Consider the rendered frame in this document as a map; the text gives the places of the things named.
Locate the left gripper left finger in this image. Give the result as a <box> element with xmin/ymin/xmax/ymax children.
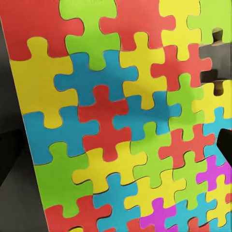
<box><xmin>0</xmin><ymin>129</ymin><xmax>25</xmax><ymax>186</ymax></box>

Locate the jigsaw puzzle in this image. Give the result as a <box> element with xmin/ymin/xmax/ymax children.
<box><xmin>0</xmin><ymin>0</ymin><xmax>232</xmax><ymax>232</ymax></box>

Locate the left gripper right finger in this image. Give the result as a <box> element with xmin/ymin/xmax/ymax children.
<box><xmin>217</xmin><ymin>128</ymin><xmax>232</xmax><ymax>167</ymax></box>

